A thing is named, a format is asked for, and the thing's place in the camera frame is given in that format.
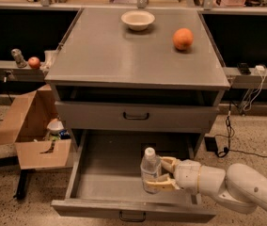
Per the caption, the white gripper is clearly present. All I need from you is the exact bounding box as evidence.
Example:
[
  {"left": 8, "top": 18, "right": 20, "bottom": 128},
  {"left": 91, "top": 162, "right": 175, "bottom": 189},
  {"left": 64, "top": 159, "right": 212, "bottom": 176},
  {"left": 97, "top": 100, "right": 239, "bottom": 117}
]
[{"left": 142, "top": 156, "right": 201, "bottom": 195}]

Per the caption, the clear plastic water bottle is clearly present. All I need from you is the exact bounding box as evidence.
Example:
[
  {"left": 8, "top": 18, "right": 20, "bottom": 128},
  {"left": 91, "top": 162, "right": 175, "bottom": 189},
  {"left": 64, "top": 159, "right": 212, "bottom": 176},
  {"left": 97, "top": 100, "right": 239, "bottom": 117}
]
[{"left": 140, "top": 147, "right": 162, "bottom": 194}]

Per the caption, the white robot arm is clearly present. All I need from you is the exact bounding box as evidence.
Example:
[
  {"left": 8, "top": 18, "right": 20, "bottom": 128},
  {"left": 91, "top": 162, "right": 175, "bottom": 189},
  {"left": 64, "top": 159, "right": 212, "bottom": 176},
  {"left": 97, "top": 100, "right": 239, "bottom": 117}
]
[{"left": 143, "top": 156, "right": 267, "bottom": 214}]

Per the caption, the open lower grey drawer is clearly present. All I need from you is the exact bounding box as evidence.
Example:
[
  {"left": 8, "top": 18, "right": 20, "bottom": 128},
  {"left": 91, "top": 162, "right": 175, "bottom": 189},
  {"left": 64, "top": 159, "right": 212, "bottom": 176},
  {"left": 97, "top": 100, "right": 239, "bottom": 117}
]
[{"left": 52, "top": 130, "right": 215, "bottom": 223}]

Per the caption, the closed upper grey drawer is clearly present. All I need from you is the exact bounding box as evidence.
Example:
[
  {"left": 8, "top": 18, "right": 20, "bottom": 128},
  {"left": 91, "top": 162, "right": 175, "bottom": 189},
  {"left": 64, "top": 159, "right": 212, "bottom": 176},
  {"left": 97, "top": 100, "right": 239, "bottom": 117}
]
[{"left": 55, "top": 102, "right": 218, "bottom": 133}]

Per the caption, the grey drawer cabinet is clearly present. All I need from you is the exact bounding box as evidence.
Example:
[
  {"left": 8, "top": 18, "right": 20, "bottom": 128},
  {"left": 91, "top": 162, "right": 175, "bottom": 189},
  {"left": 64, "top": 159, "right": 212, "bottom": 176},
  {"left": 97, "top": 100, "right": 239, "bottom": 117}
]
[{"left": 46, "top": 7, "right": 229, "bottom": 157}]

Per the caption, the black power adapter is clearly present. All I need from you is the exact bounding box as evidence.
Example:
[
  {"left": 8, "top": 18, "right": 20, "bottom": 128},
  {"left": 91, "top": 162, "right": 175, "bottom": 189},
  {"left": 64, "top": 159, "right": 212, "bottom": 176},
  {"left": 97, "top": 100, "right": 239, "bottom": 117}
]
[{"left": 204, "top": 137, "right": 218, "bottom": 153}]

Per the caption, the white bowl in box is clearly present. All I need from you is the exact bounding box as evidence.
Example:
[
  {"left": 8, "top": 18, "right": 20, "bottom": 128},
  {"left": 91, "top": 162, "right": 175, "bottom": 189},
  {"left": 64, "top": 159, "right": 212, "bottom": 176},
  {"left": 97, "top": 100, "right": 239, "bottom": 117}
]
[{"left": 47, "top": 120, "right": 64, "bottom": 135}]

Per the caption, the black phone on shelf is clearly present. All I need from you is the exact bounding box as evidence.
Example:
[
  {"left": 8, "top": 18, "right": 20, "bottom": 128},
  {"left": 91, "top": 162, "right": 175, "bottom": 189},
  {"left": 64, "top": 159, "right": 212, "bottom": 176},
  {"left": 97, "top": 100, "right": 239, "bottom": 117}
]
[{"left": 237, "top": 63, "right": 251, "bottom": 75}]

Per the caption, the orange fruit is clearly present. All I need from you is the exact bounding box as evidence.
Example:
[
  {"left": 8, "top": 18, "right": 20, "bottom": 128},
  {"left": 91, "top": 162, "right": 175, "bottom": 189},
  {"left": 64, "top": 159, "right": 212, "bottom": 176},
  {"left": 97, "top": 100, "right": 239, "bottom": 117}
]
[{"left": 172, "top": 28, "right": 194, "bottom": 51}]

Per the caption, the black table leg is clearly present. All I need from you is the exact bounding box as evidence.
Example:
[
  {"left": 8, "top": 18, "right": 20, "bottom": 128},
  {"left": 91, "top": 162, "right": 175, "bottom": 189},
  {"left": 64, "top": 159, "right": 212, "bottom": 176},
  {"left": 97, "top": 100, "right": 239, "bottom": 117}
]
[{"left": 14, "top": 169, "right": 28, "bottom": 200}]

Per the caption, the open cardboard box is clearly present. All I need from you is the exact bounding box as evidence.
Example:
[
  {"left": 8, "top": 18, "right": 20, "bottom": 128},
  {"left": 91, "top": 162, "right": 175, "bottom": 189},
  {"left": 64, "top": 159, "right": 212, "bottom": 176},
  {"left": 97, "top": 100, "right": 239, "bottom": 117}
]
[{"left": 0, "top": 85, "right": 72, "bottom": 170}]

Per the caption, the white ceramic bowl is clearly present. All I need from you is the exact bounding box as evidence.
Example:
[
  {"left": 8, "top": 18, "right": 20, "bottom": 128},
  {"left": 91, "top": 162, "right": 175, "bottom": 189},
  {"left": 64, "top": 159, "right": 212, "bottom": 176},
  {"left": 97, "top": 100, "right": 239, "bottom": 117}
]
[{"left": 121, "top": 10, "right": 155, "bottom": 31}]

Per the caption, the red apple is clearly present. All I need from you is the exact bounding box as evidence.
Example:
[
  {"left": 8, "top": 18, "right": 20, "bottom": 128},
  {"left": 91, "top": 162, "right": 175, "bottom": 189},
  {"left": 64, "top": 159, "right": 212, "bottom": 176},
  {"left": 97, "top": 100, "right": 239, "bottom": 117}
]
[{"left": 28, "top": 56, "right": 41, "bottom": 69}]

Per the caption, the small grey figurine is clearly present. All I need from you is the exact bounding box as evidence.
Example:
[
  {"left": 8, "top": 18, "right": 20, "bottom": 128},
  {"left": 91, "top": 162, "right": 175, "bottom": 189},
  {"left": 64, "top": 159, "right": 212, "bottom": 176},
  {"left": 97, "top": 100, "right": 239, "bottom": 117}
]
[{"left": 11, "top": 48, "right": 27, "bottom": 68}]

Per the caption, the black floor cable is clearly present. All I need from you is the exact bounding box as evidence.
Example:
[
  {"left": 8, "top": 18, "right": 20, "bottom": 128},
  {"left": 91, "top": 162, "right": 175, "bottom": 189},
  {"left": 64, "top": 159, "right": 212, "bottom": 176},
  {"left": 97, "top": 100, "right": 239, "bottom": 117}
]
[{"left": 214, "top": 102, "right": 267, "bottom": 162}]

